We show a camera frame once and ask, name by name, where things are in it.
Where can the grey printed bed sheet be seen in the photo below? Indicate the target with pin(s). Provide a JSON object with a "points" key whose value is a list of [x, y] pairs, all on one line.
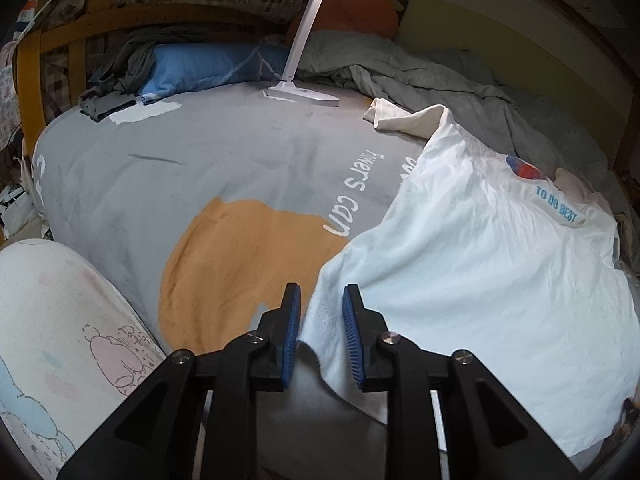
{"points": [[200, 160]]}

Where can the orange cushion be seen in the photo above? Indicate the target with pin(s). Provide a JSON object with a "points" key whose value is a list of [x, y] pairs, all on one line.
{"points": [[350, 10]]}

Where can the grey-green blanket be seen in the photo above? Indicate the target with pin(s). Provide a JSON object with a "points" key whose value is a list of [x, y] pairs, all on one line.
{"points": [[425, 70]]}

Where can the white t-shirt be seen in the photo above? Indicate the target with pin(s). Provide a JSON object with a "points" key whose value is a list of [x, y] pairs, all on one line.
{"points": [[475, 270]]}

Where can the blue pillow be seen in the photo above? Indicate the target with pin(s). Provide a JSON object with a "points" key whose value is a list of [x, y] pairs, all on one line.
{"points": [[200, 65]]}

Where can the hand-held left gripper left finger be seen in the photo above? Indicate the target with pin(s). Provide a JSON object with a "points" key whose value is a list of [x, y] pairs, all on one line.
{"points": [[291, 330]]}

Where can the dark grey garment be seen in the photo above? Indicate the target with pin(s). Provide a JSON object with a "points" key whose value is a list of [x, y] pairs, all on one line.
{"points": [[120, 80]]}

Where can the cartoon print pillow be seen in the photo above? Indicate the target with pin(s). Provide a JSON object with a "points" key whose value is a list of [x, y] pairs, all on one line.
{"points": [[55, 340]]}

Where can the black white patterned cloth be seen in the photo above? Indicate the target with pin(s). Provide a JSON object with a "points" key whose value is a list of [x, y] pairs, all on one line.
{"points": [[15, 205]]}

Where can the wooden headboard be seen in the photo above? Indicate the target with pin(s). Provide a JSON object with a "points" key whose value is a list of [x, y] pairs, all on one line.
{"points": [[70, 35]]}

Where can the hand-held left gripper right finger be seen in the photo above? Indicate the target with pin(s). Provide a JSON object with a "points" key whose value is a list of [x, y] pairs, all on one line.
{"points": [[352, 330]]}

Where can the white desk lamp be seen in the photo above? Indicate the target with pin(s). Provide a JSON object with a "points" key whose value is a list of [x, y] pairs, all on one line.
{"points": [[300, 45]]}

